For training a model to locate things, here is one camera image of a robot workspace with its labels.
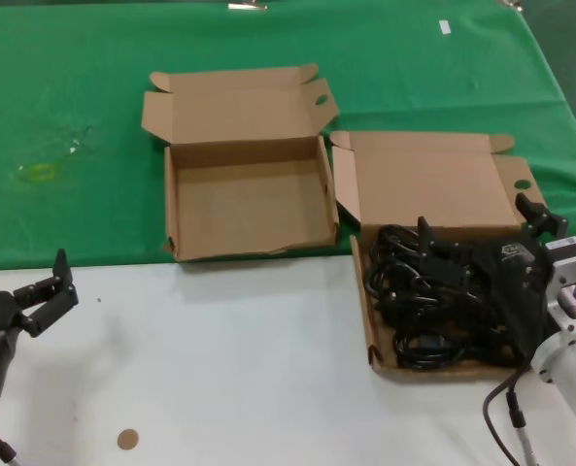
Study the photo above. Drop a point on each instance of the cardboard box with round hole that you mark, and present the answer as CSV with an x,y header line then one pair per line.
x,y
428,179

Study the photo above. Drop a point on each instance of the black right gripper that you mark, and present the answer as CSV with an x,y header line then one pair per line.
x,y
511,272

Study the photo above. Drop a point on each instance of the green tablecloth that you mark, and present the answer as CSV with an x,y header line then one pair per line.
x,y
74,73

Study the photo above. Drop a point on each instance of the small white label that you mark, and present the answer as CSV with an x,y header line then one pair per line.
x,y
444,27

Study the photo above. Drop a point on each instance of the round cardboard disc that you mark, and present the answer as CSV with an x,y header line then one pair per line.
x,y
127,439

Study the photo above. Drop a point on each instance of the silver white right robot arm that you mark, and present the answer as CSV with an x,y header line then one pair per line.
x,y
569,359

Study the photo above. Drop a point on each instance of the cardboard box with oval hole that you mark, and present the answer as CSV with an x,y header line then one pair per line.
x,y
248,213

